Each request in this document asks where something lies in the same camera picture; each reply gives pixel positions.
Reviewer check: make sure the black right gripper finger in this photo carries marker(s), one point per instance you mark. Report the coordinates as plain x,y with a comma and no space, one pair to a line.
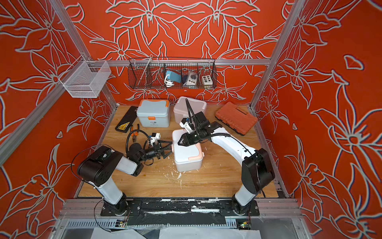
183,142
185,137

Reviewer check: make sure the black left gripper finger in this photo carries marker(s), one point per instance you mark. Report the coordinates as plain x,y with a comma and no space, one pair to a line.
163,144
164,154

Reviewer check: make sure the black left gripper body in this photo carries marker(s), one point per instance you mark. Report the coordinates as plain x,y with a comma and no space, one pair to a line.
150,154

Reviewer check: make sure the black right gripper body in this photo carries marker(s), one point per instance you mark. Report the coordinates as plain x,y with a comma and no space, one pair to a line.
196,137

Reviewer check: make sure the white pink first aid kit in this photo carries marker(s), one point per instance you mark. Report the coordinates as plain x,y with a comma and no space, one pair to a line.
186,158

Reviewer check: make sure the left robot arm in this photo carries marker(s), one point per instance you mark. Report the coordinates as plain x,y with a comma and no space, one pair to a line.
98,168

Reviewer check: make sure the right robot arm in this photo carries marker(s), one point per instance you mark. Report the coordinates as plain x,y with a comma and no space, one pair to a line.
256,167

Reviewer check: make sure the grey orange medicine chest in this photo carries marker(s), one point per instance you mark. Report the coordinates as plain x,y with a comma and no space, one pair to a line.
154,113

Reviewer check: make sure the red plastic tool case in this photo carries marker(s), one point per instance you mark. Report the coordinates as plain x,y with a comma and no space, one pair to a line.
237,119

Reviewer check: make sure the black warning label case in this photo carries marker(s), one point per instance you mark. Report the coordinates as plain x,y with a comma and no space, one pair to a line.
127,120

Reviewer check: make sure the white button box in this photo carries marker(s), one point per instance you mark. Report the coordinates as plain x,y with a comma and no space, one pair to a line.
207,81

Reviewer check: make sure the white device with dials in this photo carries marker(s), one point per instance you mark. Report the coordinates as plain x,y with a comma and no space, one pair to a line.
192,79

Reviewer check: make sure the blue item in basket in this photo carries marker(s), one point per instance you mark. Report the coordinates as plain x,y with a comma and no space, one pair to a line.
173,76

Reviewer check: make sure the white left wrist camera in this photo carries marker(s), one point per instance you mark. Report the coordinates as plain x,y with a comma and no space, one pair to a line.
154,138

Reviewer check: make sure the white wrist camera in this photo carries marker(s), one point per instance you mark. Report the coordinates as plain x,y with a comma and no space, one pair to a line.
185,123
154,138

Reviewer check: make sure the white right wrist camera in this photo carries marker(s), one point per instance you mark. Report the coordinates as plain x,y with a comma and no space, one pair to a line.
185,123

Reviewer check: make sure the orange handled pliers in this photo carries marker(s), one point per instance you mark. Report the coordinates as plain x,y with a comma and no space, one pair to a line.
134,132

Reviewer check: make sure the black wire wall basket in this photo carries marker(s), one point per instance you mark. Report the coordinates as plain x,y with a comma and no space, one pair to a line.
152,76

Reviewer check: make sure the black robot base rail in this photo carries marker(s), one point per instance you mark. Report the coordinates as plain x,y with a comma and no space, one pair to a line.
160,206

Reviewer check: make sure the white wire mesh basket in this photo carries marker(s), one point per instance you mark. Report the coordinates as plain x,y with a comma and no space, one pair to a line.
83,81

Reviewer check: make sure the aluminium horizontal back rail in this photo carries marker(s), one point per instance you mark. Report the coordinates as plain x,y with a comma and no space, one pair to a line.
217,62

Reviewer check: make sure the aluminium frame post left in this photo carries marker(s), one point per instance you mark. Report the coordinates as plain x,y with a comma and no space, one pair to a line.
80,46

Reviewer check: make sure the aluminium frame post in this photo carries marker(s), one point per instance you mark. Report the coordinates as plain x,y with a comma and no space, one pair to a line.
289,23
80,46

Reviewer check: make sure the aluminium frame post right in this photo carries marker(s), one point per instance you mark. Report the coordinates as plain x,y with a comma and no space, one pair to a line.
289,23

